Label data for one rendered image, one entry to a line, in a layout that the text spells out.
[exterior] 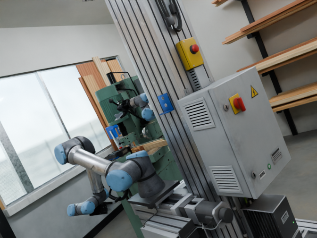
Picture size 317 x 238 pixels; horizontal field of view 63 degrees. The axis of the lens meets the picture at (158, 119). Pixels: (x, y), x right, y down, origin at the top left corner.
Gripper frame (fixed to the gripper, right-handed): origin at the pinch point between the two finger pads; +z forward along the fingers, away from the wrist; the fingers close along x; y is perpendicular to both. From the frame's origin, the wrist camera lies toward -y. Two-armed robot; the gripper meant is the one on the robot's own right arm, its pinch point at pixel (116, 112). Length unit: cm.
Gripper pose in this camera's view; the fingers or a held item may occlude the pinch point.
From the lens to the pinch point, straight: 202.0
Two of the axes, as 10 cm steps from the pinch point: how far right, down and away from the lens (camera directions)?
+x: -0.3, 8.9, -4.5
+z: -7.7, 2.7, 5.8
